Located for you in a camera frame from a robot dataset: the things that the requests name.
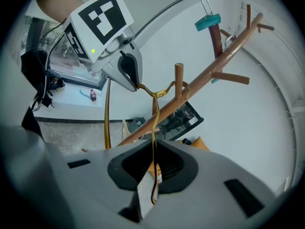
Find black cable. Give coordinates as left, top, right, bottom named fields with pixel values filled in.
left=30, top=18, right=68, bottom=112

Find gold metal hanger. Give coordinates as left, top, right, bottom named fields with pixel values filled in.
left=104, top=79, right=191, bottom=206

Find brown wooden coat rack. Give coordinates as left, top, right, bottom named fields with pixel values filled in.
left=81, top=3, right=275, bottom=152

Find teal hose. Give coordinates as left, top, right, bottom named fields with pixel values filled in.
left=79, top=89, right=92, bottom=100

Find black backpack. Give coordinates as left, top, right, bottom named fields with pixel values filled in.
left=20, top=49, right=65, bottom=108

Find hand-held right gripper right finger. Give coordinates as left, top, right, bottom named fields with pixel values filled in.
left=142, top=139, right=284, bottom=229

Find person's left forearm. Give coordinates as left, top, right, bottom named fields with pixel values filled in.
left=35, top=0, right=84, bottom=23

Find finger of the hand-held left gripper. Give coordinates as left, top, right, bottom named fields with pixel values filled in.
left=121, top=42, right=144, bottom=90
left=101, top=53, right=138, bottom=92

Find window with dark frame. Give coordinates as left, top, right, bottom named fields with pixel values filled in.
left=23, top=15, right=108, bottom=90

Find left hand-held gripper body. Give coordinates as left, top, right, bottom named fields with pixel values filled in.
left=63, top=0, right=136, bottom=73

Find white window ledge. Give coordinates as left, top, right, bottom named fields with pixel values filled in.
left=33, top=79, right=153, bottom=124

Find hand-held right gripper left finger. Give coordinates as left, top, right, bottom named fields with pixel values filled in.
left=45, top=139, right=153, bottom=229

